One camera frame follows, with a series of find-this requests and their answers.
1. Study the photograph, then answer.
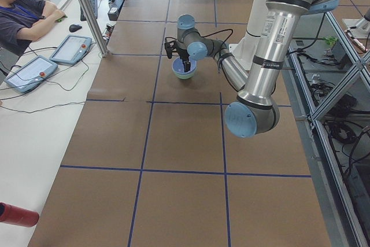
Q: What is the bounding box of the seated person in grey shirt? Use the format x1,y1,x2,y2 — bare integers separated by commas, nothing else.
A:
1,0,66,56

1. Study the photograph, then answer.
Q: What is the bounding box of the black computer mouse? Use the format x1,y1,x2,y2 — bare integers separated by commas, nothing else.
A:
69,24,82,33

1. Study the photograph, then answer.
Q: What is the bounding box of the teach pendant tablet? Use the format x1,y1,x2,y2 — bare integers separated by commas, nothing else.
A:
5,56,58,93
50,34,92,65

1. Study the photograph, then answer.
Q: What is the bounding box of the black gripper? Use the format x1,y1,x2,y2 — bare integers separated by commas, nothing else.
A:
176,45,192,73

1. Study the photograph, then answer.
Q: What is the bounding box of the green bowl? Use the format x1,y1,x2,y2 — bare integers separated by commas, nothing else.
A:
173,69,196,80

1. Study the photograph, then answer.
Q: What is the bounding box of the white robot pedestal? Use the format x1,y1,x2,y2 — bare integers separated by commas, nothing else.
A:
230,0,268,70

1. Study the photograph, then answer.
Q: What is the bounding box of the black desktop computer box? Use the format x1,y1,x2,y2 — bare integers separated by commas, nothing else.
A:
108,0,124,21

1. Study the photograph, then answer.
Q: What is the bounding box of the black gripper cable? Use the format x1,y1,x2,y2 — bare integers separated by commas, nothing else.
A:
164,28,234,57

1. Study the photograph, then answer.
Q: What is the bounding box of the blue bowl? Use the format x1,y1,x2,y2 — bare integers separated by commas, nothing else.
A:
172,57,197,76

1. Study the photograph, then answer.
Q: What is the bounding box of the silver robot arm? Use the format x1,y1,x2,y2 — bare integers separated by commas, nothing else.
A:
175,0,339,138

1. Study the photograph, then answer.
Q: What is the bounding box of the black keyboard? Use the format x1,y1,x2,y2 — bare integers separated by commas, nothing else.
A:
79,0,99,21

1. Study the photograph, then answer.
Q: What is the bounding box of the red cylinder bottle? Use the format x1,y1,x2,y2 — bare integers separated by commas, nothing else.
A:
1,202,39,227

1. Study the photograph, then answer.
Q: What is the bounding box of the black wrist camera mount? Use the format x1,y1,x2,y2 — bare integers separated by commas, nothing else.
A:
164,37,177,59

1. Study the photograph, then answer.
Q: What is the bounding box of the far teach pendant tablet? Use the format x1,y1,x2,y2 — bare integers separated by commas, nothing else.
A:
50,34,92,65

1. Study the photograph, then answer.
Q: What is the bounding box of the aluminium frame post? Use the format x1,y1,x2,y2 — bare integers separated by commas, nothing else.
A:
78,0,109,57

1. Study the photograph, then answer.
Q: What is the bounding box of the near teach pendant tablet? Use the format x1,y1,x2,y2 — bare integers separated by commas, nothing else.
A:
5,56,58,93

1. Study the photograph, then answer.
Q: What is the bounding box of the aluminium side rail frame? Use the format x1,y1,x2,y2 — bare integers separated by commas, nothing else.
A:
284,12,369,246

